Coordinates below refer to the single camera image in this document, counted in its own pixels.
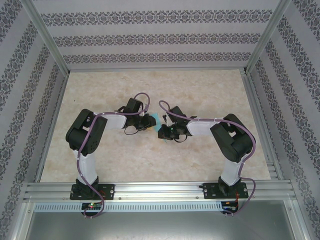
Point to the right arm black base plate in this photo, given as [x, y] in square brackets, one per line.
[210, 191]

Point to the aluminium frame post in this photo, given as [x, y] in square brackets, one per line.
[298, 220]
[45, 35]
[22, 220]
[268, 35]

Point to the thin aluminium back rail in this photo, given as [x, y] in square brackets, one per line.
[160, 70]

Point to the ribbed aluminium corner block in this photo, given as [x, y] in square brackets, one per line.
[272, 171]

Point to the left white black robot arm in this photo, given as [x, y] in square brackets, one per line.
[115, 121]

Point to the aluminium side rail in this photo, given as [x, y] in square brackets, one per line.
[51, 125]
[261, 120]

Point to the turquoise cloth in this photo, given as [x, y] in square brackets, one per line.
[157, 122]

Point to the long aluminium mounting rail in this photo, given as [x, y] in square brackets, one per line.
[160, 191]

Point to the grey sheet metal panel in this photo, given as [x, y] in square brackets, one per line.
[160, 227]

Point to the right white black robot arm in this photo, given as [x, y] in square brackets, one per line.
[200, 127]

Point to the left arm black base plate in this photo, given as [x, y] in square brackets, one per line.
[108, 191]

